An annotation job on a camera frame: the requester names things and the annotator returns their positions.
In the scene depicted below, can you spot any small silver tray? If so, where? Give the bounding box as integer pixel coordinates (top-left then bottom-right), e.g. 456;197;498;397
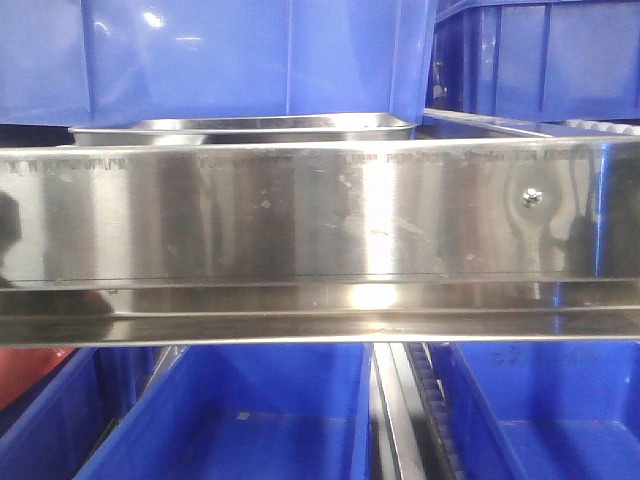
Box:
69;112;416;147

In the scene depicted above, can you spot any lower right blue bin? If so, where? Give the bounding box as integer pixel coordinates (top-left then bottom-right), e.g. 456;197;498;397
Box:
429;341;639;479

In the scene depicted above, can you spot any upper left blue bin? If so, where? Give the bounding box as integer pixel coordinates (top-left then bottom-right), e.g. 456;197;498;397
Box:
1;1;436;126

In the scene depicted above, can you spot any rail screw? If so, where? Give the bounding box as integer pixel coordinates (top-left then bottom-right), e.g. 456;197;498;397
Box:
522;188;543;208

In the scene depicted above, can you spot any stainless steel shelf front rail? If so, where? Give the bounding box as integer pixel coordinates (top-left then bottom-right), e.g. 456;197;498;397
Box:
1;137;639;347

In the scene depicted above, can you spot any red object lower left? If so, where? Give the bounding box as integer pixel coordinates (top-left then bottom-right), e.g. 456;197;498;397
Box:
0;348;74;410

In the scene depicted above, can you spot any lower middle blue bin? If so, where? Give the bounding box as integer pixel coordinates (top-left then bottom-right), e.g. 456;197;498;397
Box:
79;343;371;479

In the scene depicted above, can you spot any lower left blue bin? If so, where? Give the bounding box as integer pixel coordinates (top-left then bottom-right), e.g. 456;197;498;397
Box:
1;347;161;479

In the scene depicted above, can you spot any blue bin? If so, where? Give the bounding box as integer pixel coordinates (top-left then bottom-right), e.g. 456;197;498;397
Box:
79;343;371;479
1;347;161;479
426;1;639;122
429;341;639;479
1;1;436;126

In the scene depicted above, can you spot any roller track rail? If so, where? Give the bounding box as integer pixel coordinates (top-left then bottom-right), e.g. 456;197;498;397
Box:
370;343;465;479

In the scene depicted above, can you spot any upper right blue bin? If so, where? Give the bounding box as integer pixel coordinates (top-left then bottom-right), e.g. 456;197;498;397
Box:
426;1;639;122

